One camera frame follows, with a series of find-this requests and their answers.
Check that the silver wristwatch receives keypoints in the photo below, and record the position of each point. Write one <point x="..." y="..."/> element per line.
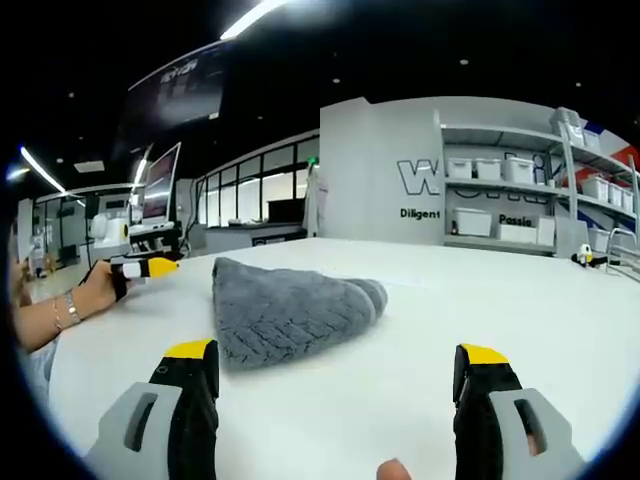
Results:
<point x="72" y="310"/>

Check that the grey towel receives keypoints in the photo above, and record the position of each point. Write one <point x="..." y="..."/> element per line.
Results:
<point x="290" y="310"/>

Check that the grey counter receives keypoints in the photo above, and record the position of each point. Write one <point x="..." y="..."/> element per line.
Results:
<point x="250" y="237"/>

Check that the person's light clothing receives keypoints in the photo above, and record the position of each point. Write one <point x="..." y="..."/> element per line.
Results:
<point x="42" y="367"/>

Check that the spare hand-held gripper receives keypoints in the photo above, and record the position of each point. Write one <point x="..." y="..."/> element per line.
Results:
<point x="586" y="256"/>

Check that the person's left hand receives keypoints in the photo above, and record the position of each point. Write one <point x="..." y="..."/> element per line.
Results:
<point x="97" y="287"/>

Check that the metal frame rack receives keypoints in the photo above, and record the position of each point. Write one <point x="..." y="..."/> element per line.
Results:
<point x="625" y="252"/>

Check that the grey metal shelf rack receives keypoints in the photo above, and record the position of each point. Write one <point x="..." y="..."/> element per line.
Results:
<point x="500" y="137"/>

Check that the group of white storage boxes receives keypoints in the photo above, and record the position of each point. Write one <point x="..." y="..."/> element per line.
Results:
<point x="472" y="221"/>

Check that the computer monitor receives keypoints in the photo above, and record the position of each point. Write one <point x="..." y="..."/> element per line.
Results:
<point x="160" y="185"/>

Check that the person's right hand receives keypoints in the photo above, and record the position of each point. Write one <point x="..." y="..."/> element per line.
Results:
<point x="395" y="471"/>

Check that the long ceiling light strip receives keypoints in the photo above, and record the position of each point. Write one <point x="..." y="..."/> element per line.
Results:
<point x="44" y="170"/>
<point x="252" y="19"/>

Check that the white device with yellow circle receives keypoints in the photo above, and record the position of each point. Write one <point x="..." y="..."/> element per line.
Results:
<point x="107" y="231"/>

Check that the large hanging dark screen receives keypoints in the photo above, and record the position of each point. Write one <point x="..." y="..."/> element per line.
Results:
<point x="175" y="85"/>

